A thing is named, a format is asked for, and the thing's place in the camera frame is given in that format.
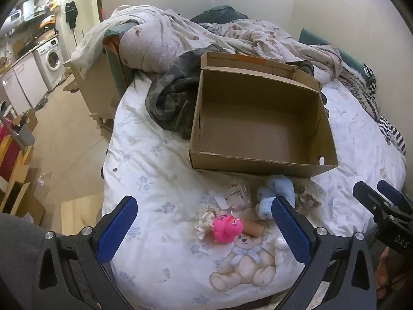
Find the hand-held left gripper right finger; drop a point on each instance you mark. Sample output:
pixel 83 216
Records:
pixel 290 232

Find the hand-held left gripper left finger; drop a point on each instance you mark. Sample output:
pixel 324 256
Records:
pixel 116 229

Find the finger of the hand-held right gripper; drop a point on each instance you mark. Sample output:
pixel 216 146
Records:
pixel 366 197
pixel 392 191

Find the brown furry scrunchie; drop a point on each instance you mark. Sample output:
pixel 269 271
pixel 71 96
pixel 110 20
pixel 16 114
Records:
pixel 306 198

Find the light blue plush toy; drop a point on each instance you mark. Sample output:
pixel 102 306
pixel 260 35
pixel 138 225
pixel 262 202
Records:
pixel 271 193

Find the pink plush toy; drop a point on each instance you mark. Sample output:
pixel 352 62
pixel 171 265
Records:
pixel 226 229

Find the cream fluffy knotted toy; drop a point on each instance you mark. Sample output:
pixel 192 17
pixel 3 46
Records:
pixel 205 221

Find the cardboard box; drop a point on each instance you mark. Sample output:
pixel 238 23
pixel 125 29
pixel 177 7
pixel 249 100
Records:
pixel 258 126

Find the person's right hand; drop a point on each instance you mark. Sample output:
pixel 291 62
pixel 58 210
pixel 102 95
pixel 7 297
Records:
pixel 387 274

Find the brown cardboard tube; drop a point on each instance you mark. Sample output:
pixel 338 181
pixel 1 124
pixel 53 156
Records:
pixel 256 227

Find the black and white striped cloth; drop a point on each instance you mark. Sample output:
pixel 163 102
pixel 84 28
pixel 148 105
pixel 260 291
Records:
pixel 392 135

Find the clear plastic bag with label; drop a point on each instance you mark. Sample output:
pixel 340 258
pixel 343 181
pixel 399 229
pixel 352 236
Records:
pixel 235 195

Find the black and white checkered cloth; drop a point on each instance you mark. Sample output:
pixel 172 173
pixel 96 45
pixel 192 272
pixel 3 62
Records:
pixel 367 84

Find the yellow wooden rack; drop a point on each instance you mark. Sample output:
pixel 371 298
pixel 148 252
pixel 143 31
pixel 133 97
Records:
pixel 19 164

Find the red fabric item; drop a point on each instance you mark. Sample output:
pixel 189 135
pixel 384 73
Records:
pixel 8 145

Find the camouflage jacket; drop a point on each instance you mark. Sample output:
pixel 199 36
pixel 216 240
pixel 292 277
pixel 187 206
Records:
pixel 171 103

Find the beige wooden nightstand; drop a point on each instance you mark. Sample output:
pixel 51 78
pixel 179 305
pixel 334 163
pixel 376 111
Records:
pixel 96 87

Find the green pillow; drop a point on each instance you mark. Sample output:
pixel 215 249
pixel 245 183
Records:
pixel 335 51

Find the white cabinet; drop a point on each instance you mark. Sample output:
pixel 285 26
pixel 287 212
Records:
pixel 22 80

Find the white washing machine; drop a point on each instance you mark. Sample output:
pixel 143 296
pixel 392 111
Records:
pixel 50 59

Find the crumpled pale quilt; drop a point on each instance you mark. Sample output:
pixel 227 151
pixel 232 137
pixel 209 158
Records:
pixel 167 38

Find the black hanging garment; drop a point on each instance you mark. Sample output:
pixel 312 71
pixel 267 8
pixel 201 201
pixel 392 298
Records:
pixel 71 13

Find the dark teal pillow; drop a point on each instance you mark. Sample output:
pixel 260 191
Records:
pixel 222 13

